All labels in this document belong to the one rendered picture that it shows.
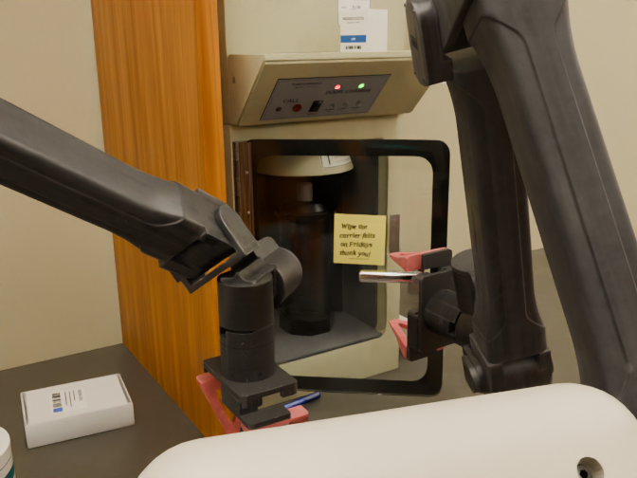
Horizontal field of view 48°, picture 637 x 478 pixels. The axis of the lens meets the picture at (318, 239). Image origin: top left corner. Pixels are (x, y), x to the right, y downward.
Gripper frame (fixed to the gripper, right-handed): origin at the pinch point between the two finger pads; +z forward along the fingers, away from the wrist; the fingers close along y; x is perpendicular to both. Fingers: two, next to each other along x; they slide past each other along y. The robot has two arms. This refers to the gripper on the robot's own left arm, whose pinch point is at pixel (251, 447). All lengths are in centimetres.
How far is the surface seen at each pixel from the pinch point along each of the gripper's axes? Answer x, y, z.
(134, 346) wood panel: -6, 65, 14
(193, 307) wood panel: -6.1, 31.4, -5.0
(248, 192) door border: -15.5, 31.0, -21.4
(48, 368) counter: 9, 69, 16
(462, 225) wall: -101, 77, 5
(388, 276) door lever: -28.9, 14.2, -10.5
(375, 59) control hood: -32, 22, -40
